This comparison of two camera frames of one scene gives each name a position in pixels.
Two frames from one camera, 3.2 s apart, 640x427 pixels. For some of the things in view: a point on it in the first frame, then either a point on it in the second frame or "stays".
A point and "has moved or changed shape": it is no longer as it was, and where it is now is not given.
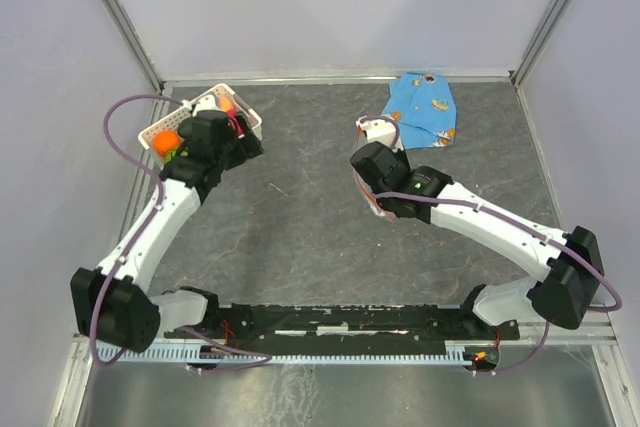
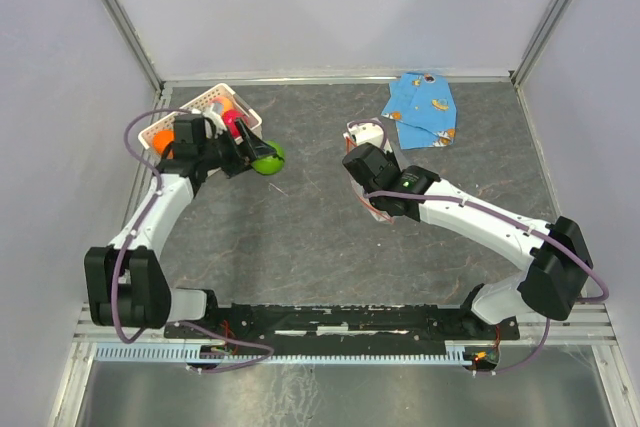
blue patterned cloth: x=424 y=109 stays
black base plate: x=346 y=323 stays
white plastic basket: x=225 y=97 stays
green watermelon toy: x=172 y=153 has moved or changed shape
